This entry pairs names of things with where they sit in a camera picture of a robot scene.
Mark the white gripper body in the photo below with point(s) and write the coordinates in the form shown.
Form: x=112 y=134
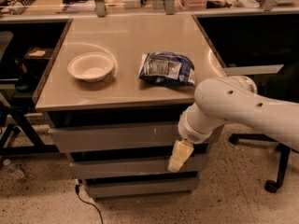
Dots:
x=191 y=132

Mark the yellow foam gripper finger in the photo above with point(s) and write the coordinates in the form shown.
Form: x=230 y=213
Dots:
x=182 y=150

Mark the grey top drawer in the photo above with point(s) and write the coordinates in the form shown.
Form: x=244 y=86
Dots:
x=117 y=136

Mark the grey drawer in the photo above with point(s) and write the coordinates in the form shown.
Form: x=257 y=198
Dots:
x=117 y=136
x=123 y=167
x=142 y=188

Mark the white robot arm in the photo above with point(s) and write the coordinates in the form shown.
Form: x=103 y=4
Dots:
x=219 y=100

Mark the grey drawer cabinet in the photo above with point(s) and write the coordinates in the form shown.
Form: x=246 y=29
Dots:
x=121 y=97

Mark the grey bottom drawer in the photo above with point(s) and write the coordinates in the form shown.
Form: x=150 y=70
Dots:
x=142 y=188

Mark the grey middle drawer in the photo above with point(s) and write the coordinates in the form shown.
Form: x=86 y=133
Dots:
x=123 y=167

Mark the blue chip bag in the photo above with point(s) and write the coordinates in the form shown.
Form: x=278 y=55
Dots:
x=167 y=69

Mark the white paper bowl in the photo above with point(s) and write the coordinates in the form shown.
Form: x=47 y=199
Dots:
x=91 y=67

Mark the clear plastic bottle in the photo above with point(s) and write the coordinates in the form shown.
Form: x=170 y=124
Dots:
x=14 y=169

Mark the long grey workbench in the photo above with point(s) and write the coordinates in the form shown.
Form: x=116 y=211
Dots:
x=53 y=9

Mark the black table frame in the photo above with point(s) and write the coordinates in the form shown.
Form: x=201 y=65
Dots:
x=21 y=124

